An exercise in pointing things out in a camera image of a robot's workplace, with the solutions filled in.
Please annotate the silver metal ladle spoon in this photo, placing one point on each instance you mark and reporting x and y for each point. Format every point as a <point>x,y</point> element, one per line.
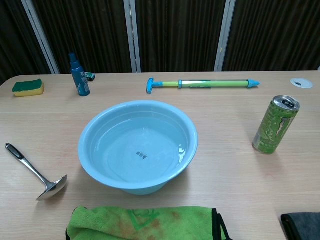
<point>52,188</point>

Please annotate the grey metal partition post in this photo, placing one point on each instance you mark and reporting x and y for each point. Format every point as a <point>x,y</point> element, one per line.
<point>41,37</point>
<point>225,37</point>
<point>132,37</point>

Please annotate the small green patterned object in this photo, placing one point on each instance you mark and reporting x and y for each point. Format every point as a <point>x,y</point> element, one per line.
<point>91,76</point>

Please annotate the yellow and green sponge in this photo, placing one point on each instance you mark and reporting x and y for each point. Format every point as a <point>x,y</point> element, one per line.
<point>28,89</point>

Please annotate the dark blue spray bottle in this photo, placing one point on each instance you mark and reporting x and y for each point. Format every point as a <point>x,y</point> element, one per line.
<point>80,80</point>

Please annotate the dark grey felt cloth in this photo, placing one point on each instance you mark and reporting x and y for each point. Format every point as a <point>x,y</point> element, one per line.
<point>303,226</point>

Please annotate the light blue bowl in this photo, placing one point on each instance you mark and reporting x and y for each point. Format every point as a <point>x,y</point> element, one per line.
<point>140,140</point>

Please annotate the green blue water pump toy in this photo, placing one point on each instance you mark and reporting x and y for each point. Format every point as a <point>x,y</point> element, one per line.
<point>212,83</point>

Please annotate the green energy drink can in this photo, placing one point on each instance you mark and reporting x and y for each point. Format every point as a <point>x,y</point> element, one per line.
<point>273,127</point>

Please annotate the green microfibre towel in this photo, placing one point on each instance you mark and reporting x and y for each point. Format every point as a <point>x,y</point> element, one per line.
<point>140,222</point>

